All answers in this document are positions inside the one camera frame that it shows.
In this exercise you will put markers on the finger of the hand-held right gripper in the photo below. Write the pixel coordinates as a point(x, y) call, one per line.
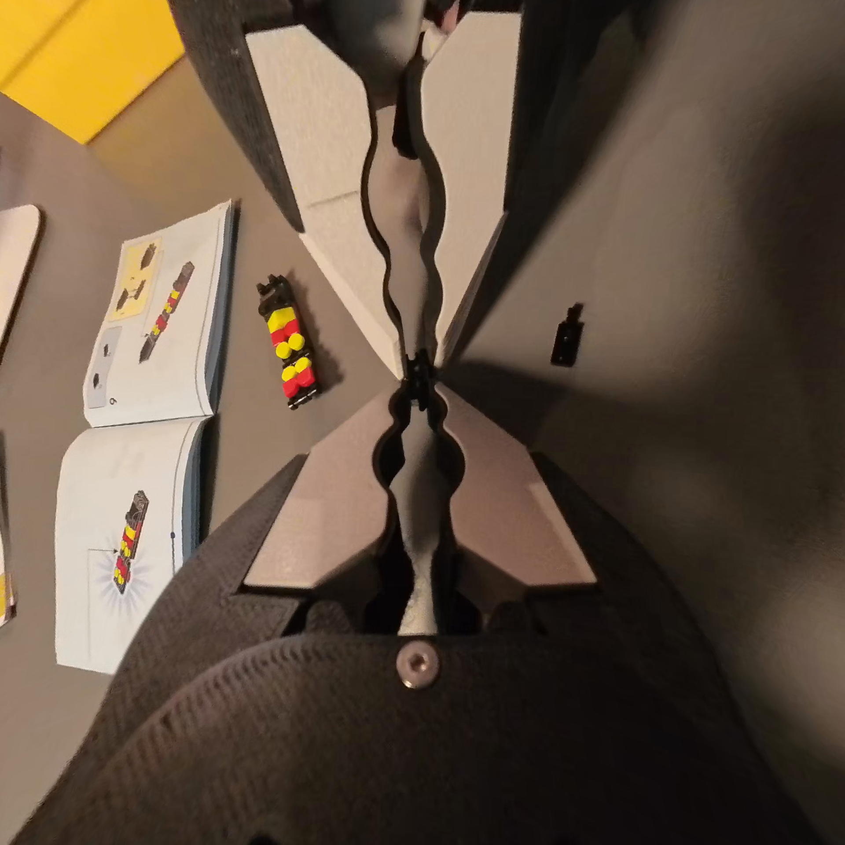
point(317, 145)
point(472, 132)

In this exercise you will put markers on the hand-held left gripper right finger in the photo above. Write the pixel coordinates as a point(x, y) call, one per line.
point(521, 521)

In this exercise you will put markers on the yellow plastic bin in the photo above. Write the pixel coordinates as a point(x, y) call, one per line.
point(79, 59)

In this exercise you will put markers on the small white lego leaflet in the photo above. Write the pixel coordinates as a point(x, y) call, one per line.
point(4, 594)

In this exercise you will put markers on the black red yellow lego assembly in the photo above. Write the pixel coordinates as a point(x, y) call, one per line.
point(290, 343)

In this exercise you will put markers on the lego instruction booklet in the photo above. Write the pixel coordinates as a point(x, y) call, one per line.
point(152, 369)

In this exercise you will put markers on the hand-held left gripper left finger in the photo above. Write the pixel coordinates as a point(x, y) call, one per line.
point(323, 521)

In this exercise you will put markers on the wooden book stand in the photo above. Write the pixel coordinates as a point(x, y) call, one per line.
point(13, 264)

